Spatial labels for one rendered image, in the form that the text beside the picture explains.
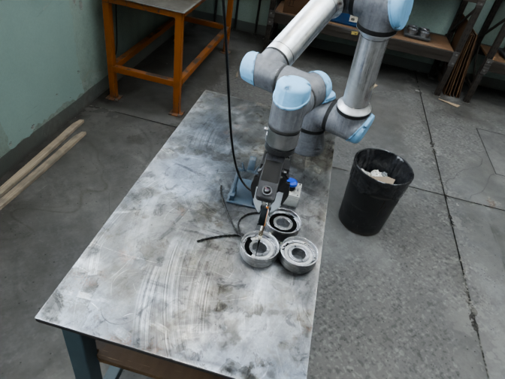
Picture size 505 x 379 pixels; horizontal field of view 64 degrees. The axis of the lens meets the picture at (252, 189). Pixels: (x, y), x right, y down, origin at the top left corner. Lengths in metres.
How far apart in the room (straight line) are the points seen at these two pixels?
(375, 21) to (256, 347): 0.88
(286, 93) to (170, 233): 0.53
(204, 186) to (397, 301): 1.32
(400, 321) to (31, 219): 1.96
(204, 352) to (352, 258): 1.52
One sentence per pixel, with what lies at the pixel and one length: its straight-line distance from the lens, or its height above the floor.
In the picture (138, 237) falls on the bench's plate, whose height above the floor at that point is 0.80.
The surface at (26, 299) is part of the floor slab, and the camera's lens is 2.08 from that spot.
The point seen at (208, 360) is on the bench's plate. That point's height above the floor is 0.80.
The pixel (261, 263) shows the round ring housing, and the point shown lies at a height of 0.83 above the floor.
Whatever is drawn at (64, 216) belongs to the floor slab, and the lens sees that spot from 2.39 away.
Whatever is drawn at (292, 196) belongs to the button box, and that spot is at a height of 0.84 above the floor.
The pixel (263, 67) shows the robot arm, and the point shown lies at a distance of 0.99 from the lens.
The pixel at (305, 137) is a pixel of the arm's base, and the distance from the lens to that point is 1.50.
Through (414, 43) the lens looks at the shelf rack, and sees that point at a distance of 4.47.
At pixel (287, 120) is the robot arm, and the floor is 1.21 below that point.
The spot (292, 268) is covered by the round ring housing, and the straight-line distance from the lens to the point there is 1.08.
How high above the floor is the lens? 1.63
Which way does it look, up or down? 39 degrees down
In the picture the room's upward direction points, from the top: 11 degrees clockwise
